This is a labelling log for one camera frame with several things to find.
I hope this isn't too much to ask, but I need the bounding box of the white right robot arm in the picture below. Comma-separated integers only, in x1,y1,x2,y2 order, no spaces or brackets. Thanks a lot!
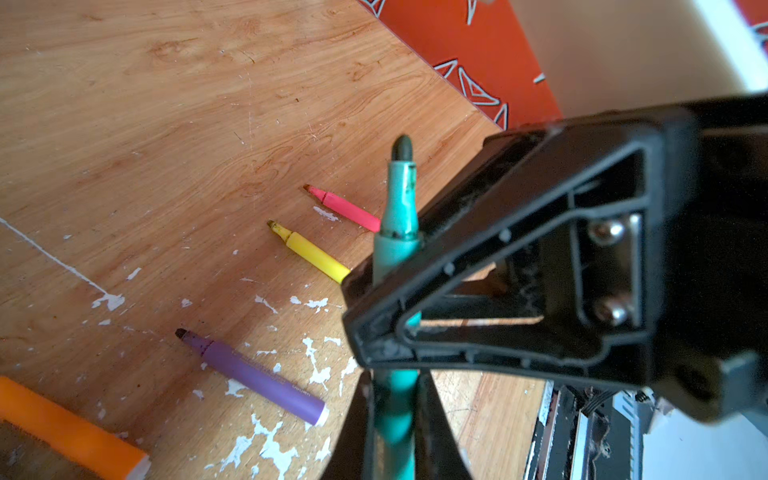
324,1,767,479

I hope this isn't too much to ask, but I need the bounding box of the yellow highlighter pen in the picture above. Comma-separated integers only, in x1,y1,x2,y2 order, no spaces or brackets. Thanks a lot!
267,220,350,283

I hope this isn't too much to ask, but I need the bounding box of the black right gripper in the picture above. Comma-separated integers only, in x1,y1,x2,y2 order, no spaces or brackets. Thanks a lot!
653,94,767,422

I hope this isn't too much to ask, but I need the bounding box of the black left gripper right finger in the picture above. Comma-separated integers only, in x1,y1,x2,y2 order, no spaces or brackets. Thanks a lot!
413,370,472,480

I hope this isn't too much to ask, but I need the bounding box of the orange highlighter pen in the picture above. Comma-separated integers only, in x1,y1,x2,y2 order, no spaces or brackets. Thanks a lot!
1,376,151,479

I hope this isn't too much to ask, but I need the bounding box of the pink highlighter pen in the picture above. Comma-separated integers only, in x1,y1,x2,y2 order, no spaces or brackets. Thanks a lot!
303,184,381,233

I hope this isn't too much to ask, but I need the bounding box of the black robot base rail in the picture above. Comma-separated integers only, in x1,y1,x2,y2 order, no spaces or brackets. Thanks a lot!
523,381,653,480

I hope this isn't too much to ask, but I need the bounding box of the purple highlighter pen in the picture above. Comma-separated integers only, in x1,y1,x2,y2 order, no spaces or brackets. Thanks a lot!
175,328,329,426

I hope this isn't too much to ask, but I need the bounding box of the green highlighter pen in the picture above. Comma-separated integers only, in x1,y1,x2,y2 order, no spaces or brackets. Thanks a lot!
373,135,420,479

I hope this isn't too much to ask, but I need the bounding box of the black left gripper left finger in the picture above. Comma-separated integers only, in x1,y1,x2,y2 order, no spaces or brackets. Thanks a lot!
321,370,375,480

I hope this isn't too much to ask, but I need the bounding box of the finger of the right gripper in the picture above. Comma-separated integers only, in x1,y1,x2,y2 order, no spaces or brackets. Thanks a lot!
342,106,700,375

